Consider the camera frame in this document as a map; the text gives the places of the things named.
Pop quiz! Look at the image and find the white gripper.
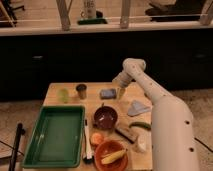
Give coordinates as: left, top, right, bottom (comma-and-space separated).
112, 71, 133, 100

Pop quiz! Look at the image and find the blue sponge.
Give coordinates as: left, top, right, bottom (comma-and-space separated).
100, 89, 116, 99

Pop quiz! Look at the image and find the yellow corn cob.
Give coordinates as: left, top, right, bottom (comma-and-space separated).
101, 150, 126, 165

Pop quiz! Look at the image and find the white plastic cup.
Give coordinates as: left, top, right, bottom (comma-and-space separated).
136, 135, 147, 153

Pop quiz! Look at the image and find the green base plate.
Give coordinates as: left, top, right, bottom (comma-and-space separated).
77, 18, 108, 25

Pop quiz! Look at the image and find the brown cup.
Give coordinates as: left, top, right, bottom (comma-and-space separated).
76, 84, 87, 99

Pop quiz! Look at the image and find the orange bowl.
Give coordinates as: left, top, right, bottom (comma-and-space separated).
94, 140, 128, 171

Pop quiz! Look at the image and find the white bottle on shelf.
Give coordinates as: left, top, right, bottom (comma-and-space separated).
83, 0, 96, 19

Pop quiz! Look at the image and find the light blue folded cloth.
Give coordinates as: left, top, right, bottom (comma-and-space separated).
127, 100, 151, 117

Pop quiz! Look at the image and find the green cucumber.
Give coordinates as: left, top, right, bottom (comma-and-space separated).
129, 122, 151, 131

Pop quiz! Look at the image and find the black stand pole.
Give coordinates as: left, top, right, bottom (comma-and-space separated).
8, 123, 25, 171

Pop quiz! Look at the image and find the orange fruit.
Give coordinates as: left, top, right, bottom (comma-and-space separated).
90, 133, 104, 146

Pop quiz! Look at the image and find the green translucent cup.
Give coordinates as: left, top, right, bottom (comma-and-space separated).
57, 88, 69, 103

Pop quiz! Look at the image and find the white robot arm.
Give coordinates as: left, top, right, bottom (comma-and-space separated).
113, 58, 200, 171

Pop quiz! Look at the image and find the green plastic tray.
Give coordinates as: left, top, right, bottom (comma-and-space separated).
23, 106, 85, 169

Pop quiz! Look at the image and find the purple bowl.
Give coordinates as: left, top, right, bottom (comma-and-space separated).
93, 105, 118, 130

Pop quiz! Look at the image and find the white handled brush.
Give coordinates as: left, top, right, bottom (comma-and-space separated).
83, 122, 94, 164

